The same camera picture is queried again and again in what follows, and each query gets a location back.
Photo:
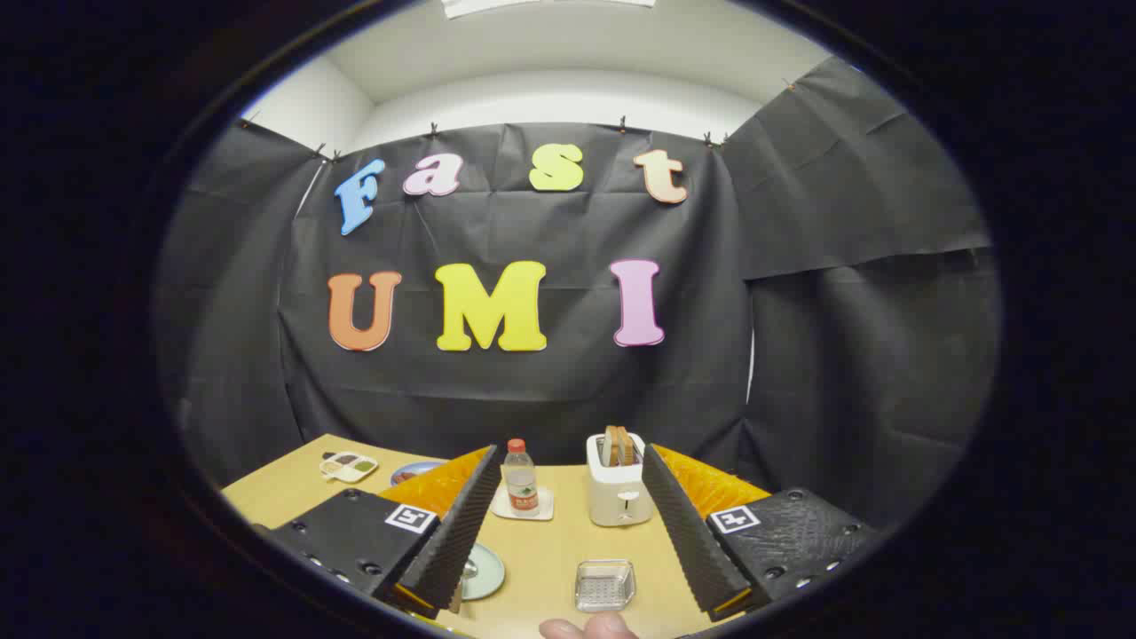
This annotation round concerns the ceiling light panel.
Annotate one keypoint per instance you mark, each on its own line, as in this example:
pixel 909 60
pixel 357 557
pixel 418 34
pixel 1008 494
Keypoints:
pixel 550 5

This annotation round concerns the white toaster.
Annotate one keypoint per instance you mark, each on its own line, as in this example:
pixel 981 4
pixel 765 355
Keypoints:
pixel 612 497

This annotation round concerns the light green plate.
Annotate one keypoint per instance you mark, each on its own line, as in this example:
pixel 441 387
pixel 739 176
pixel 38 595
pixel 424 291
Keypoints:
pixel 490 577

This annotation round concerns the white divided sauce dish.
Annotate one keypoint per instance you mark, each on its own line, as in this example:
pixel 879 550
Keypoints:
pixel 351 466

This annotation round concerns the white square coaster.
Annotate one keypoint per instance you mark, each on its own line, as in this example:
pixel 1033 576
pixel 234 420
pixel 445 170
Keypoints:
pixel 543 512

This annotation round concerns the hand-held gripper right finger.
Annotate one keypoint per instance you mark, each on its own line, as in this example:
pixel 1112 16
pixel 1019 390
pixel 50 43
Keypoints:
pixel 688 532

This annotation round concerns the clear glass tray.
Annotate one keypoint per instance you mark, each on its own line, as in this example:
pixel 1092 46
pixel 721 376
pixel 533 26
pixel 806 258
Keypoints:
pixel 603 586

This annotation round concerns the clear water bottle red cap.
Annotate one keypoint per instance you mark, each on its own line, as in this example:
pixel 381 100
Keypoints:
pixel 520 484

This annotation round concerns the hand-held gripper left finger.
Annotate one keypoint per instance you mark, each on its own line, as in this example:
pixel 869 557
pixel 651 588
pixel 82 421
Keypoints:
pixel 461 532

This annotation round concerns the blue plate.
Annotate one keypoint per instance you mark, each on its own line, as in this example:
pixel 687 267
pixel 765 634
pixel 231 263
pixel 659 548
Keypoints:
pixel 413 470

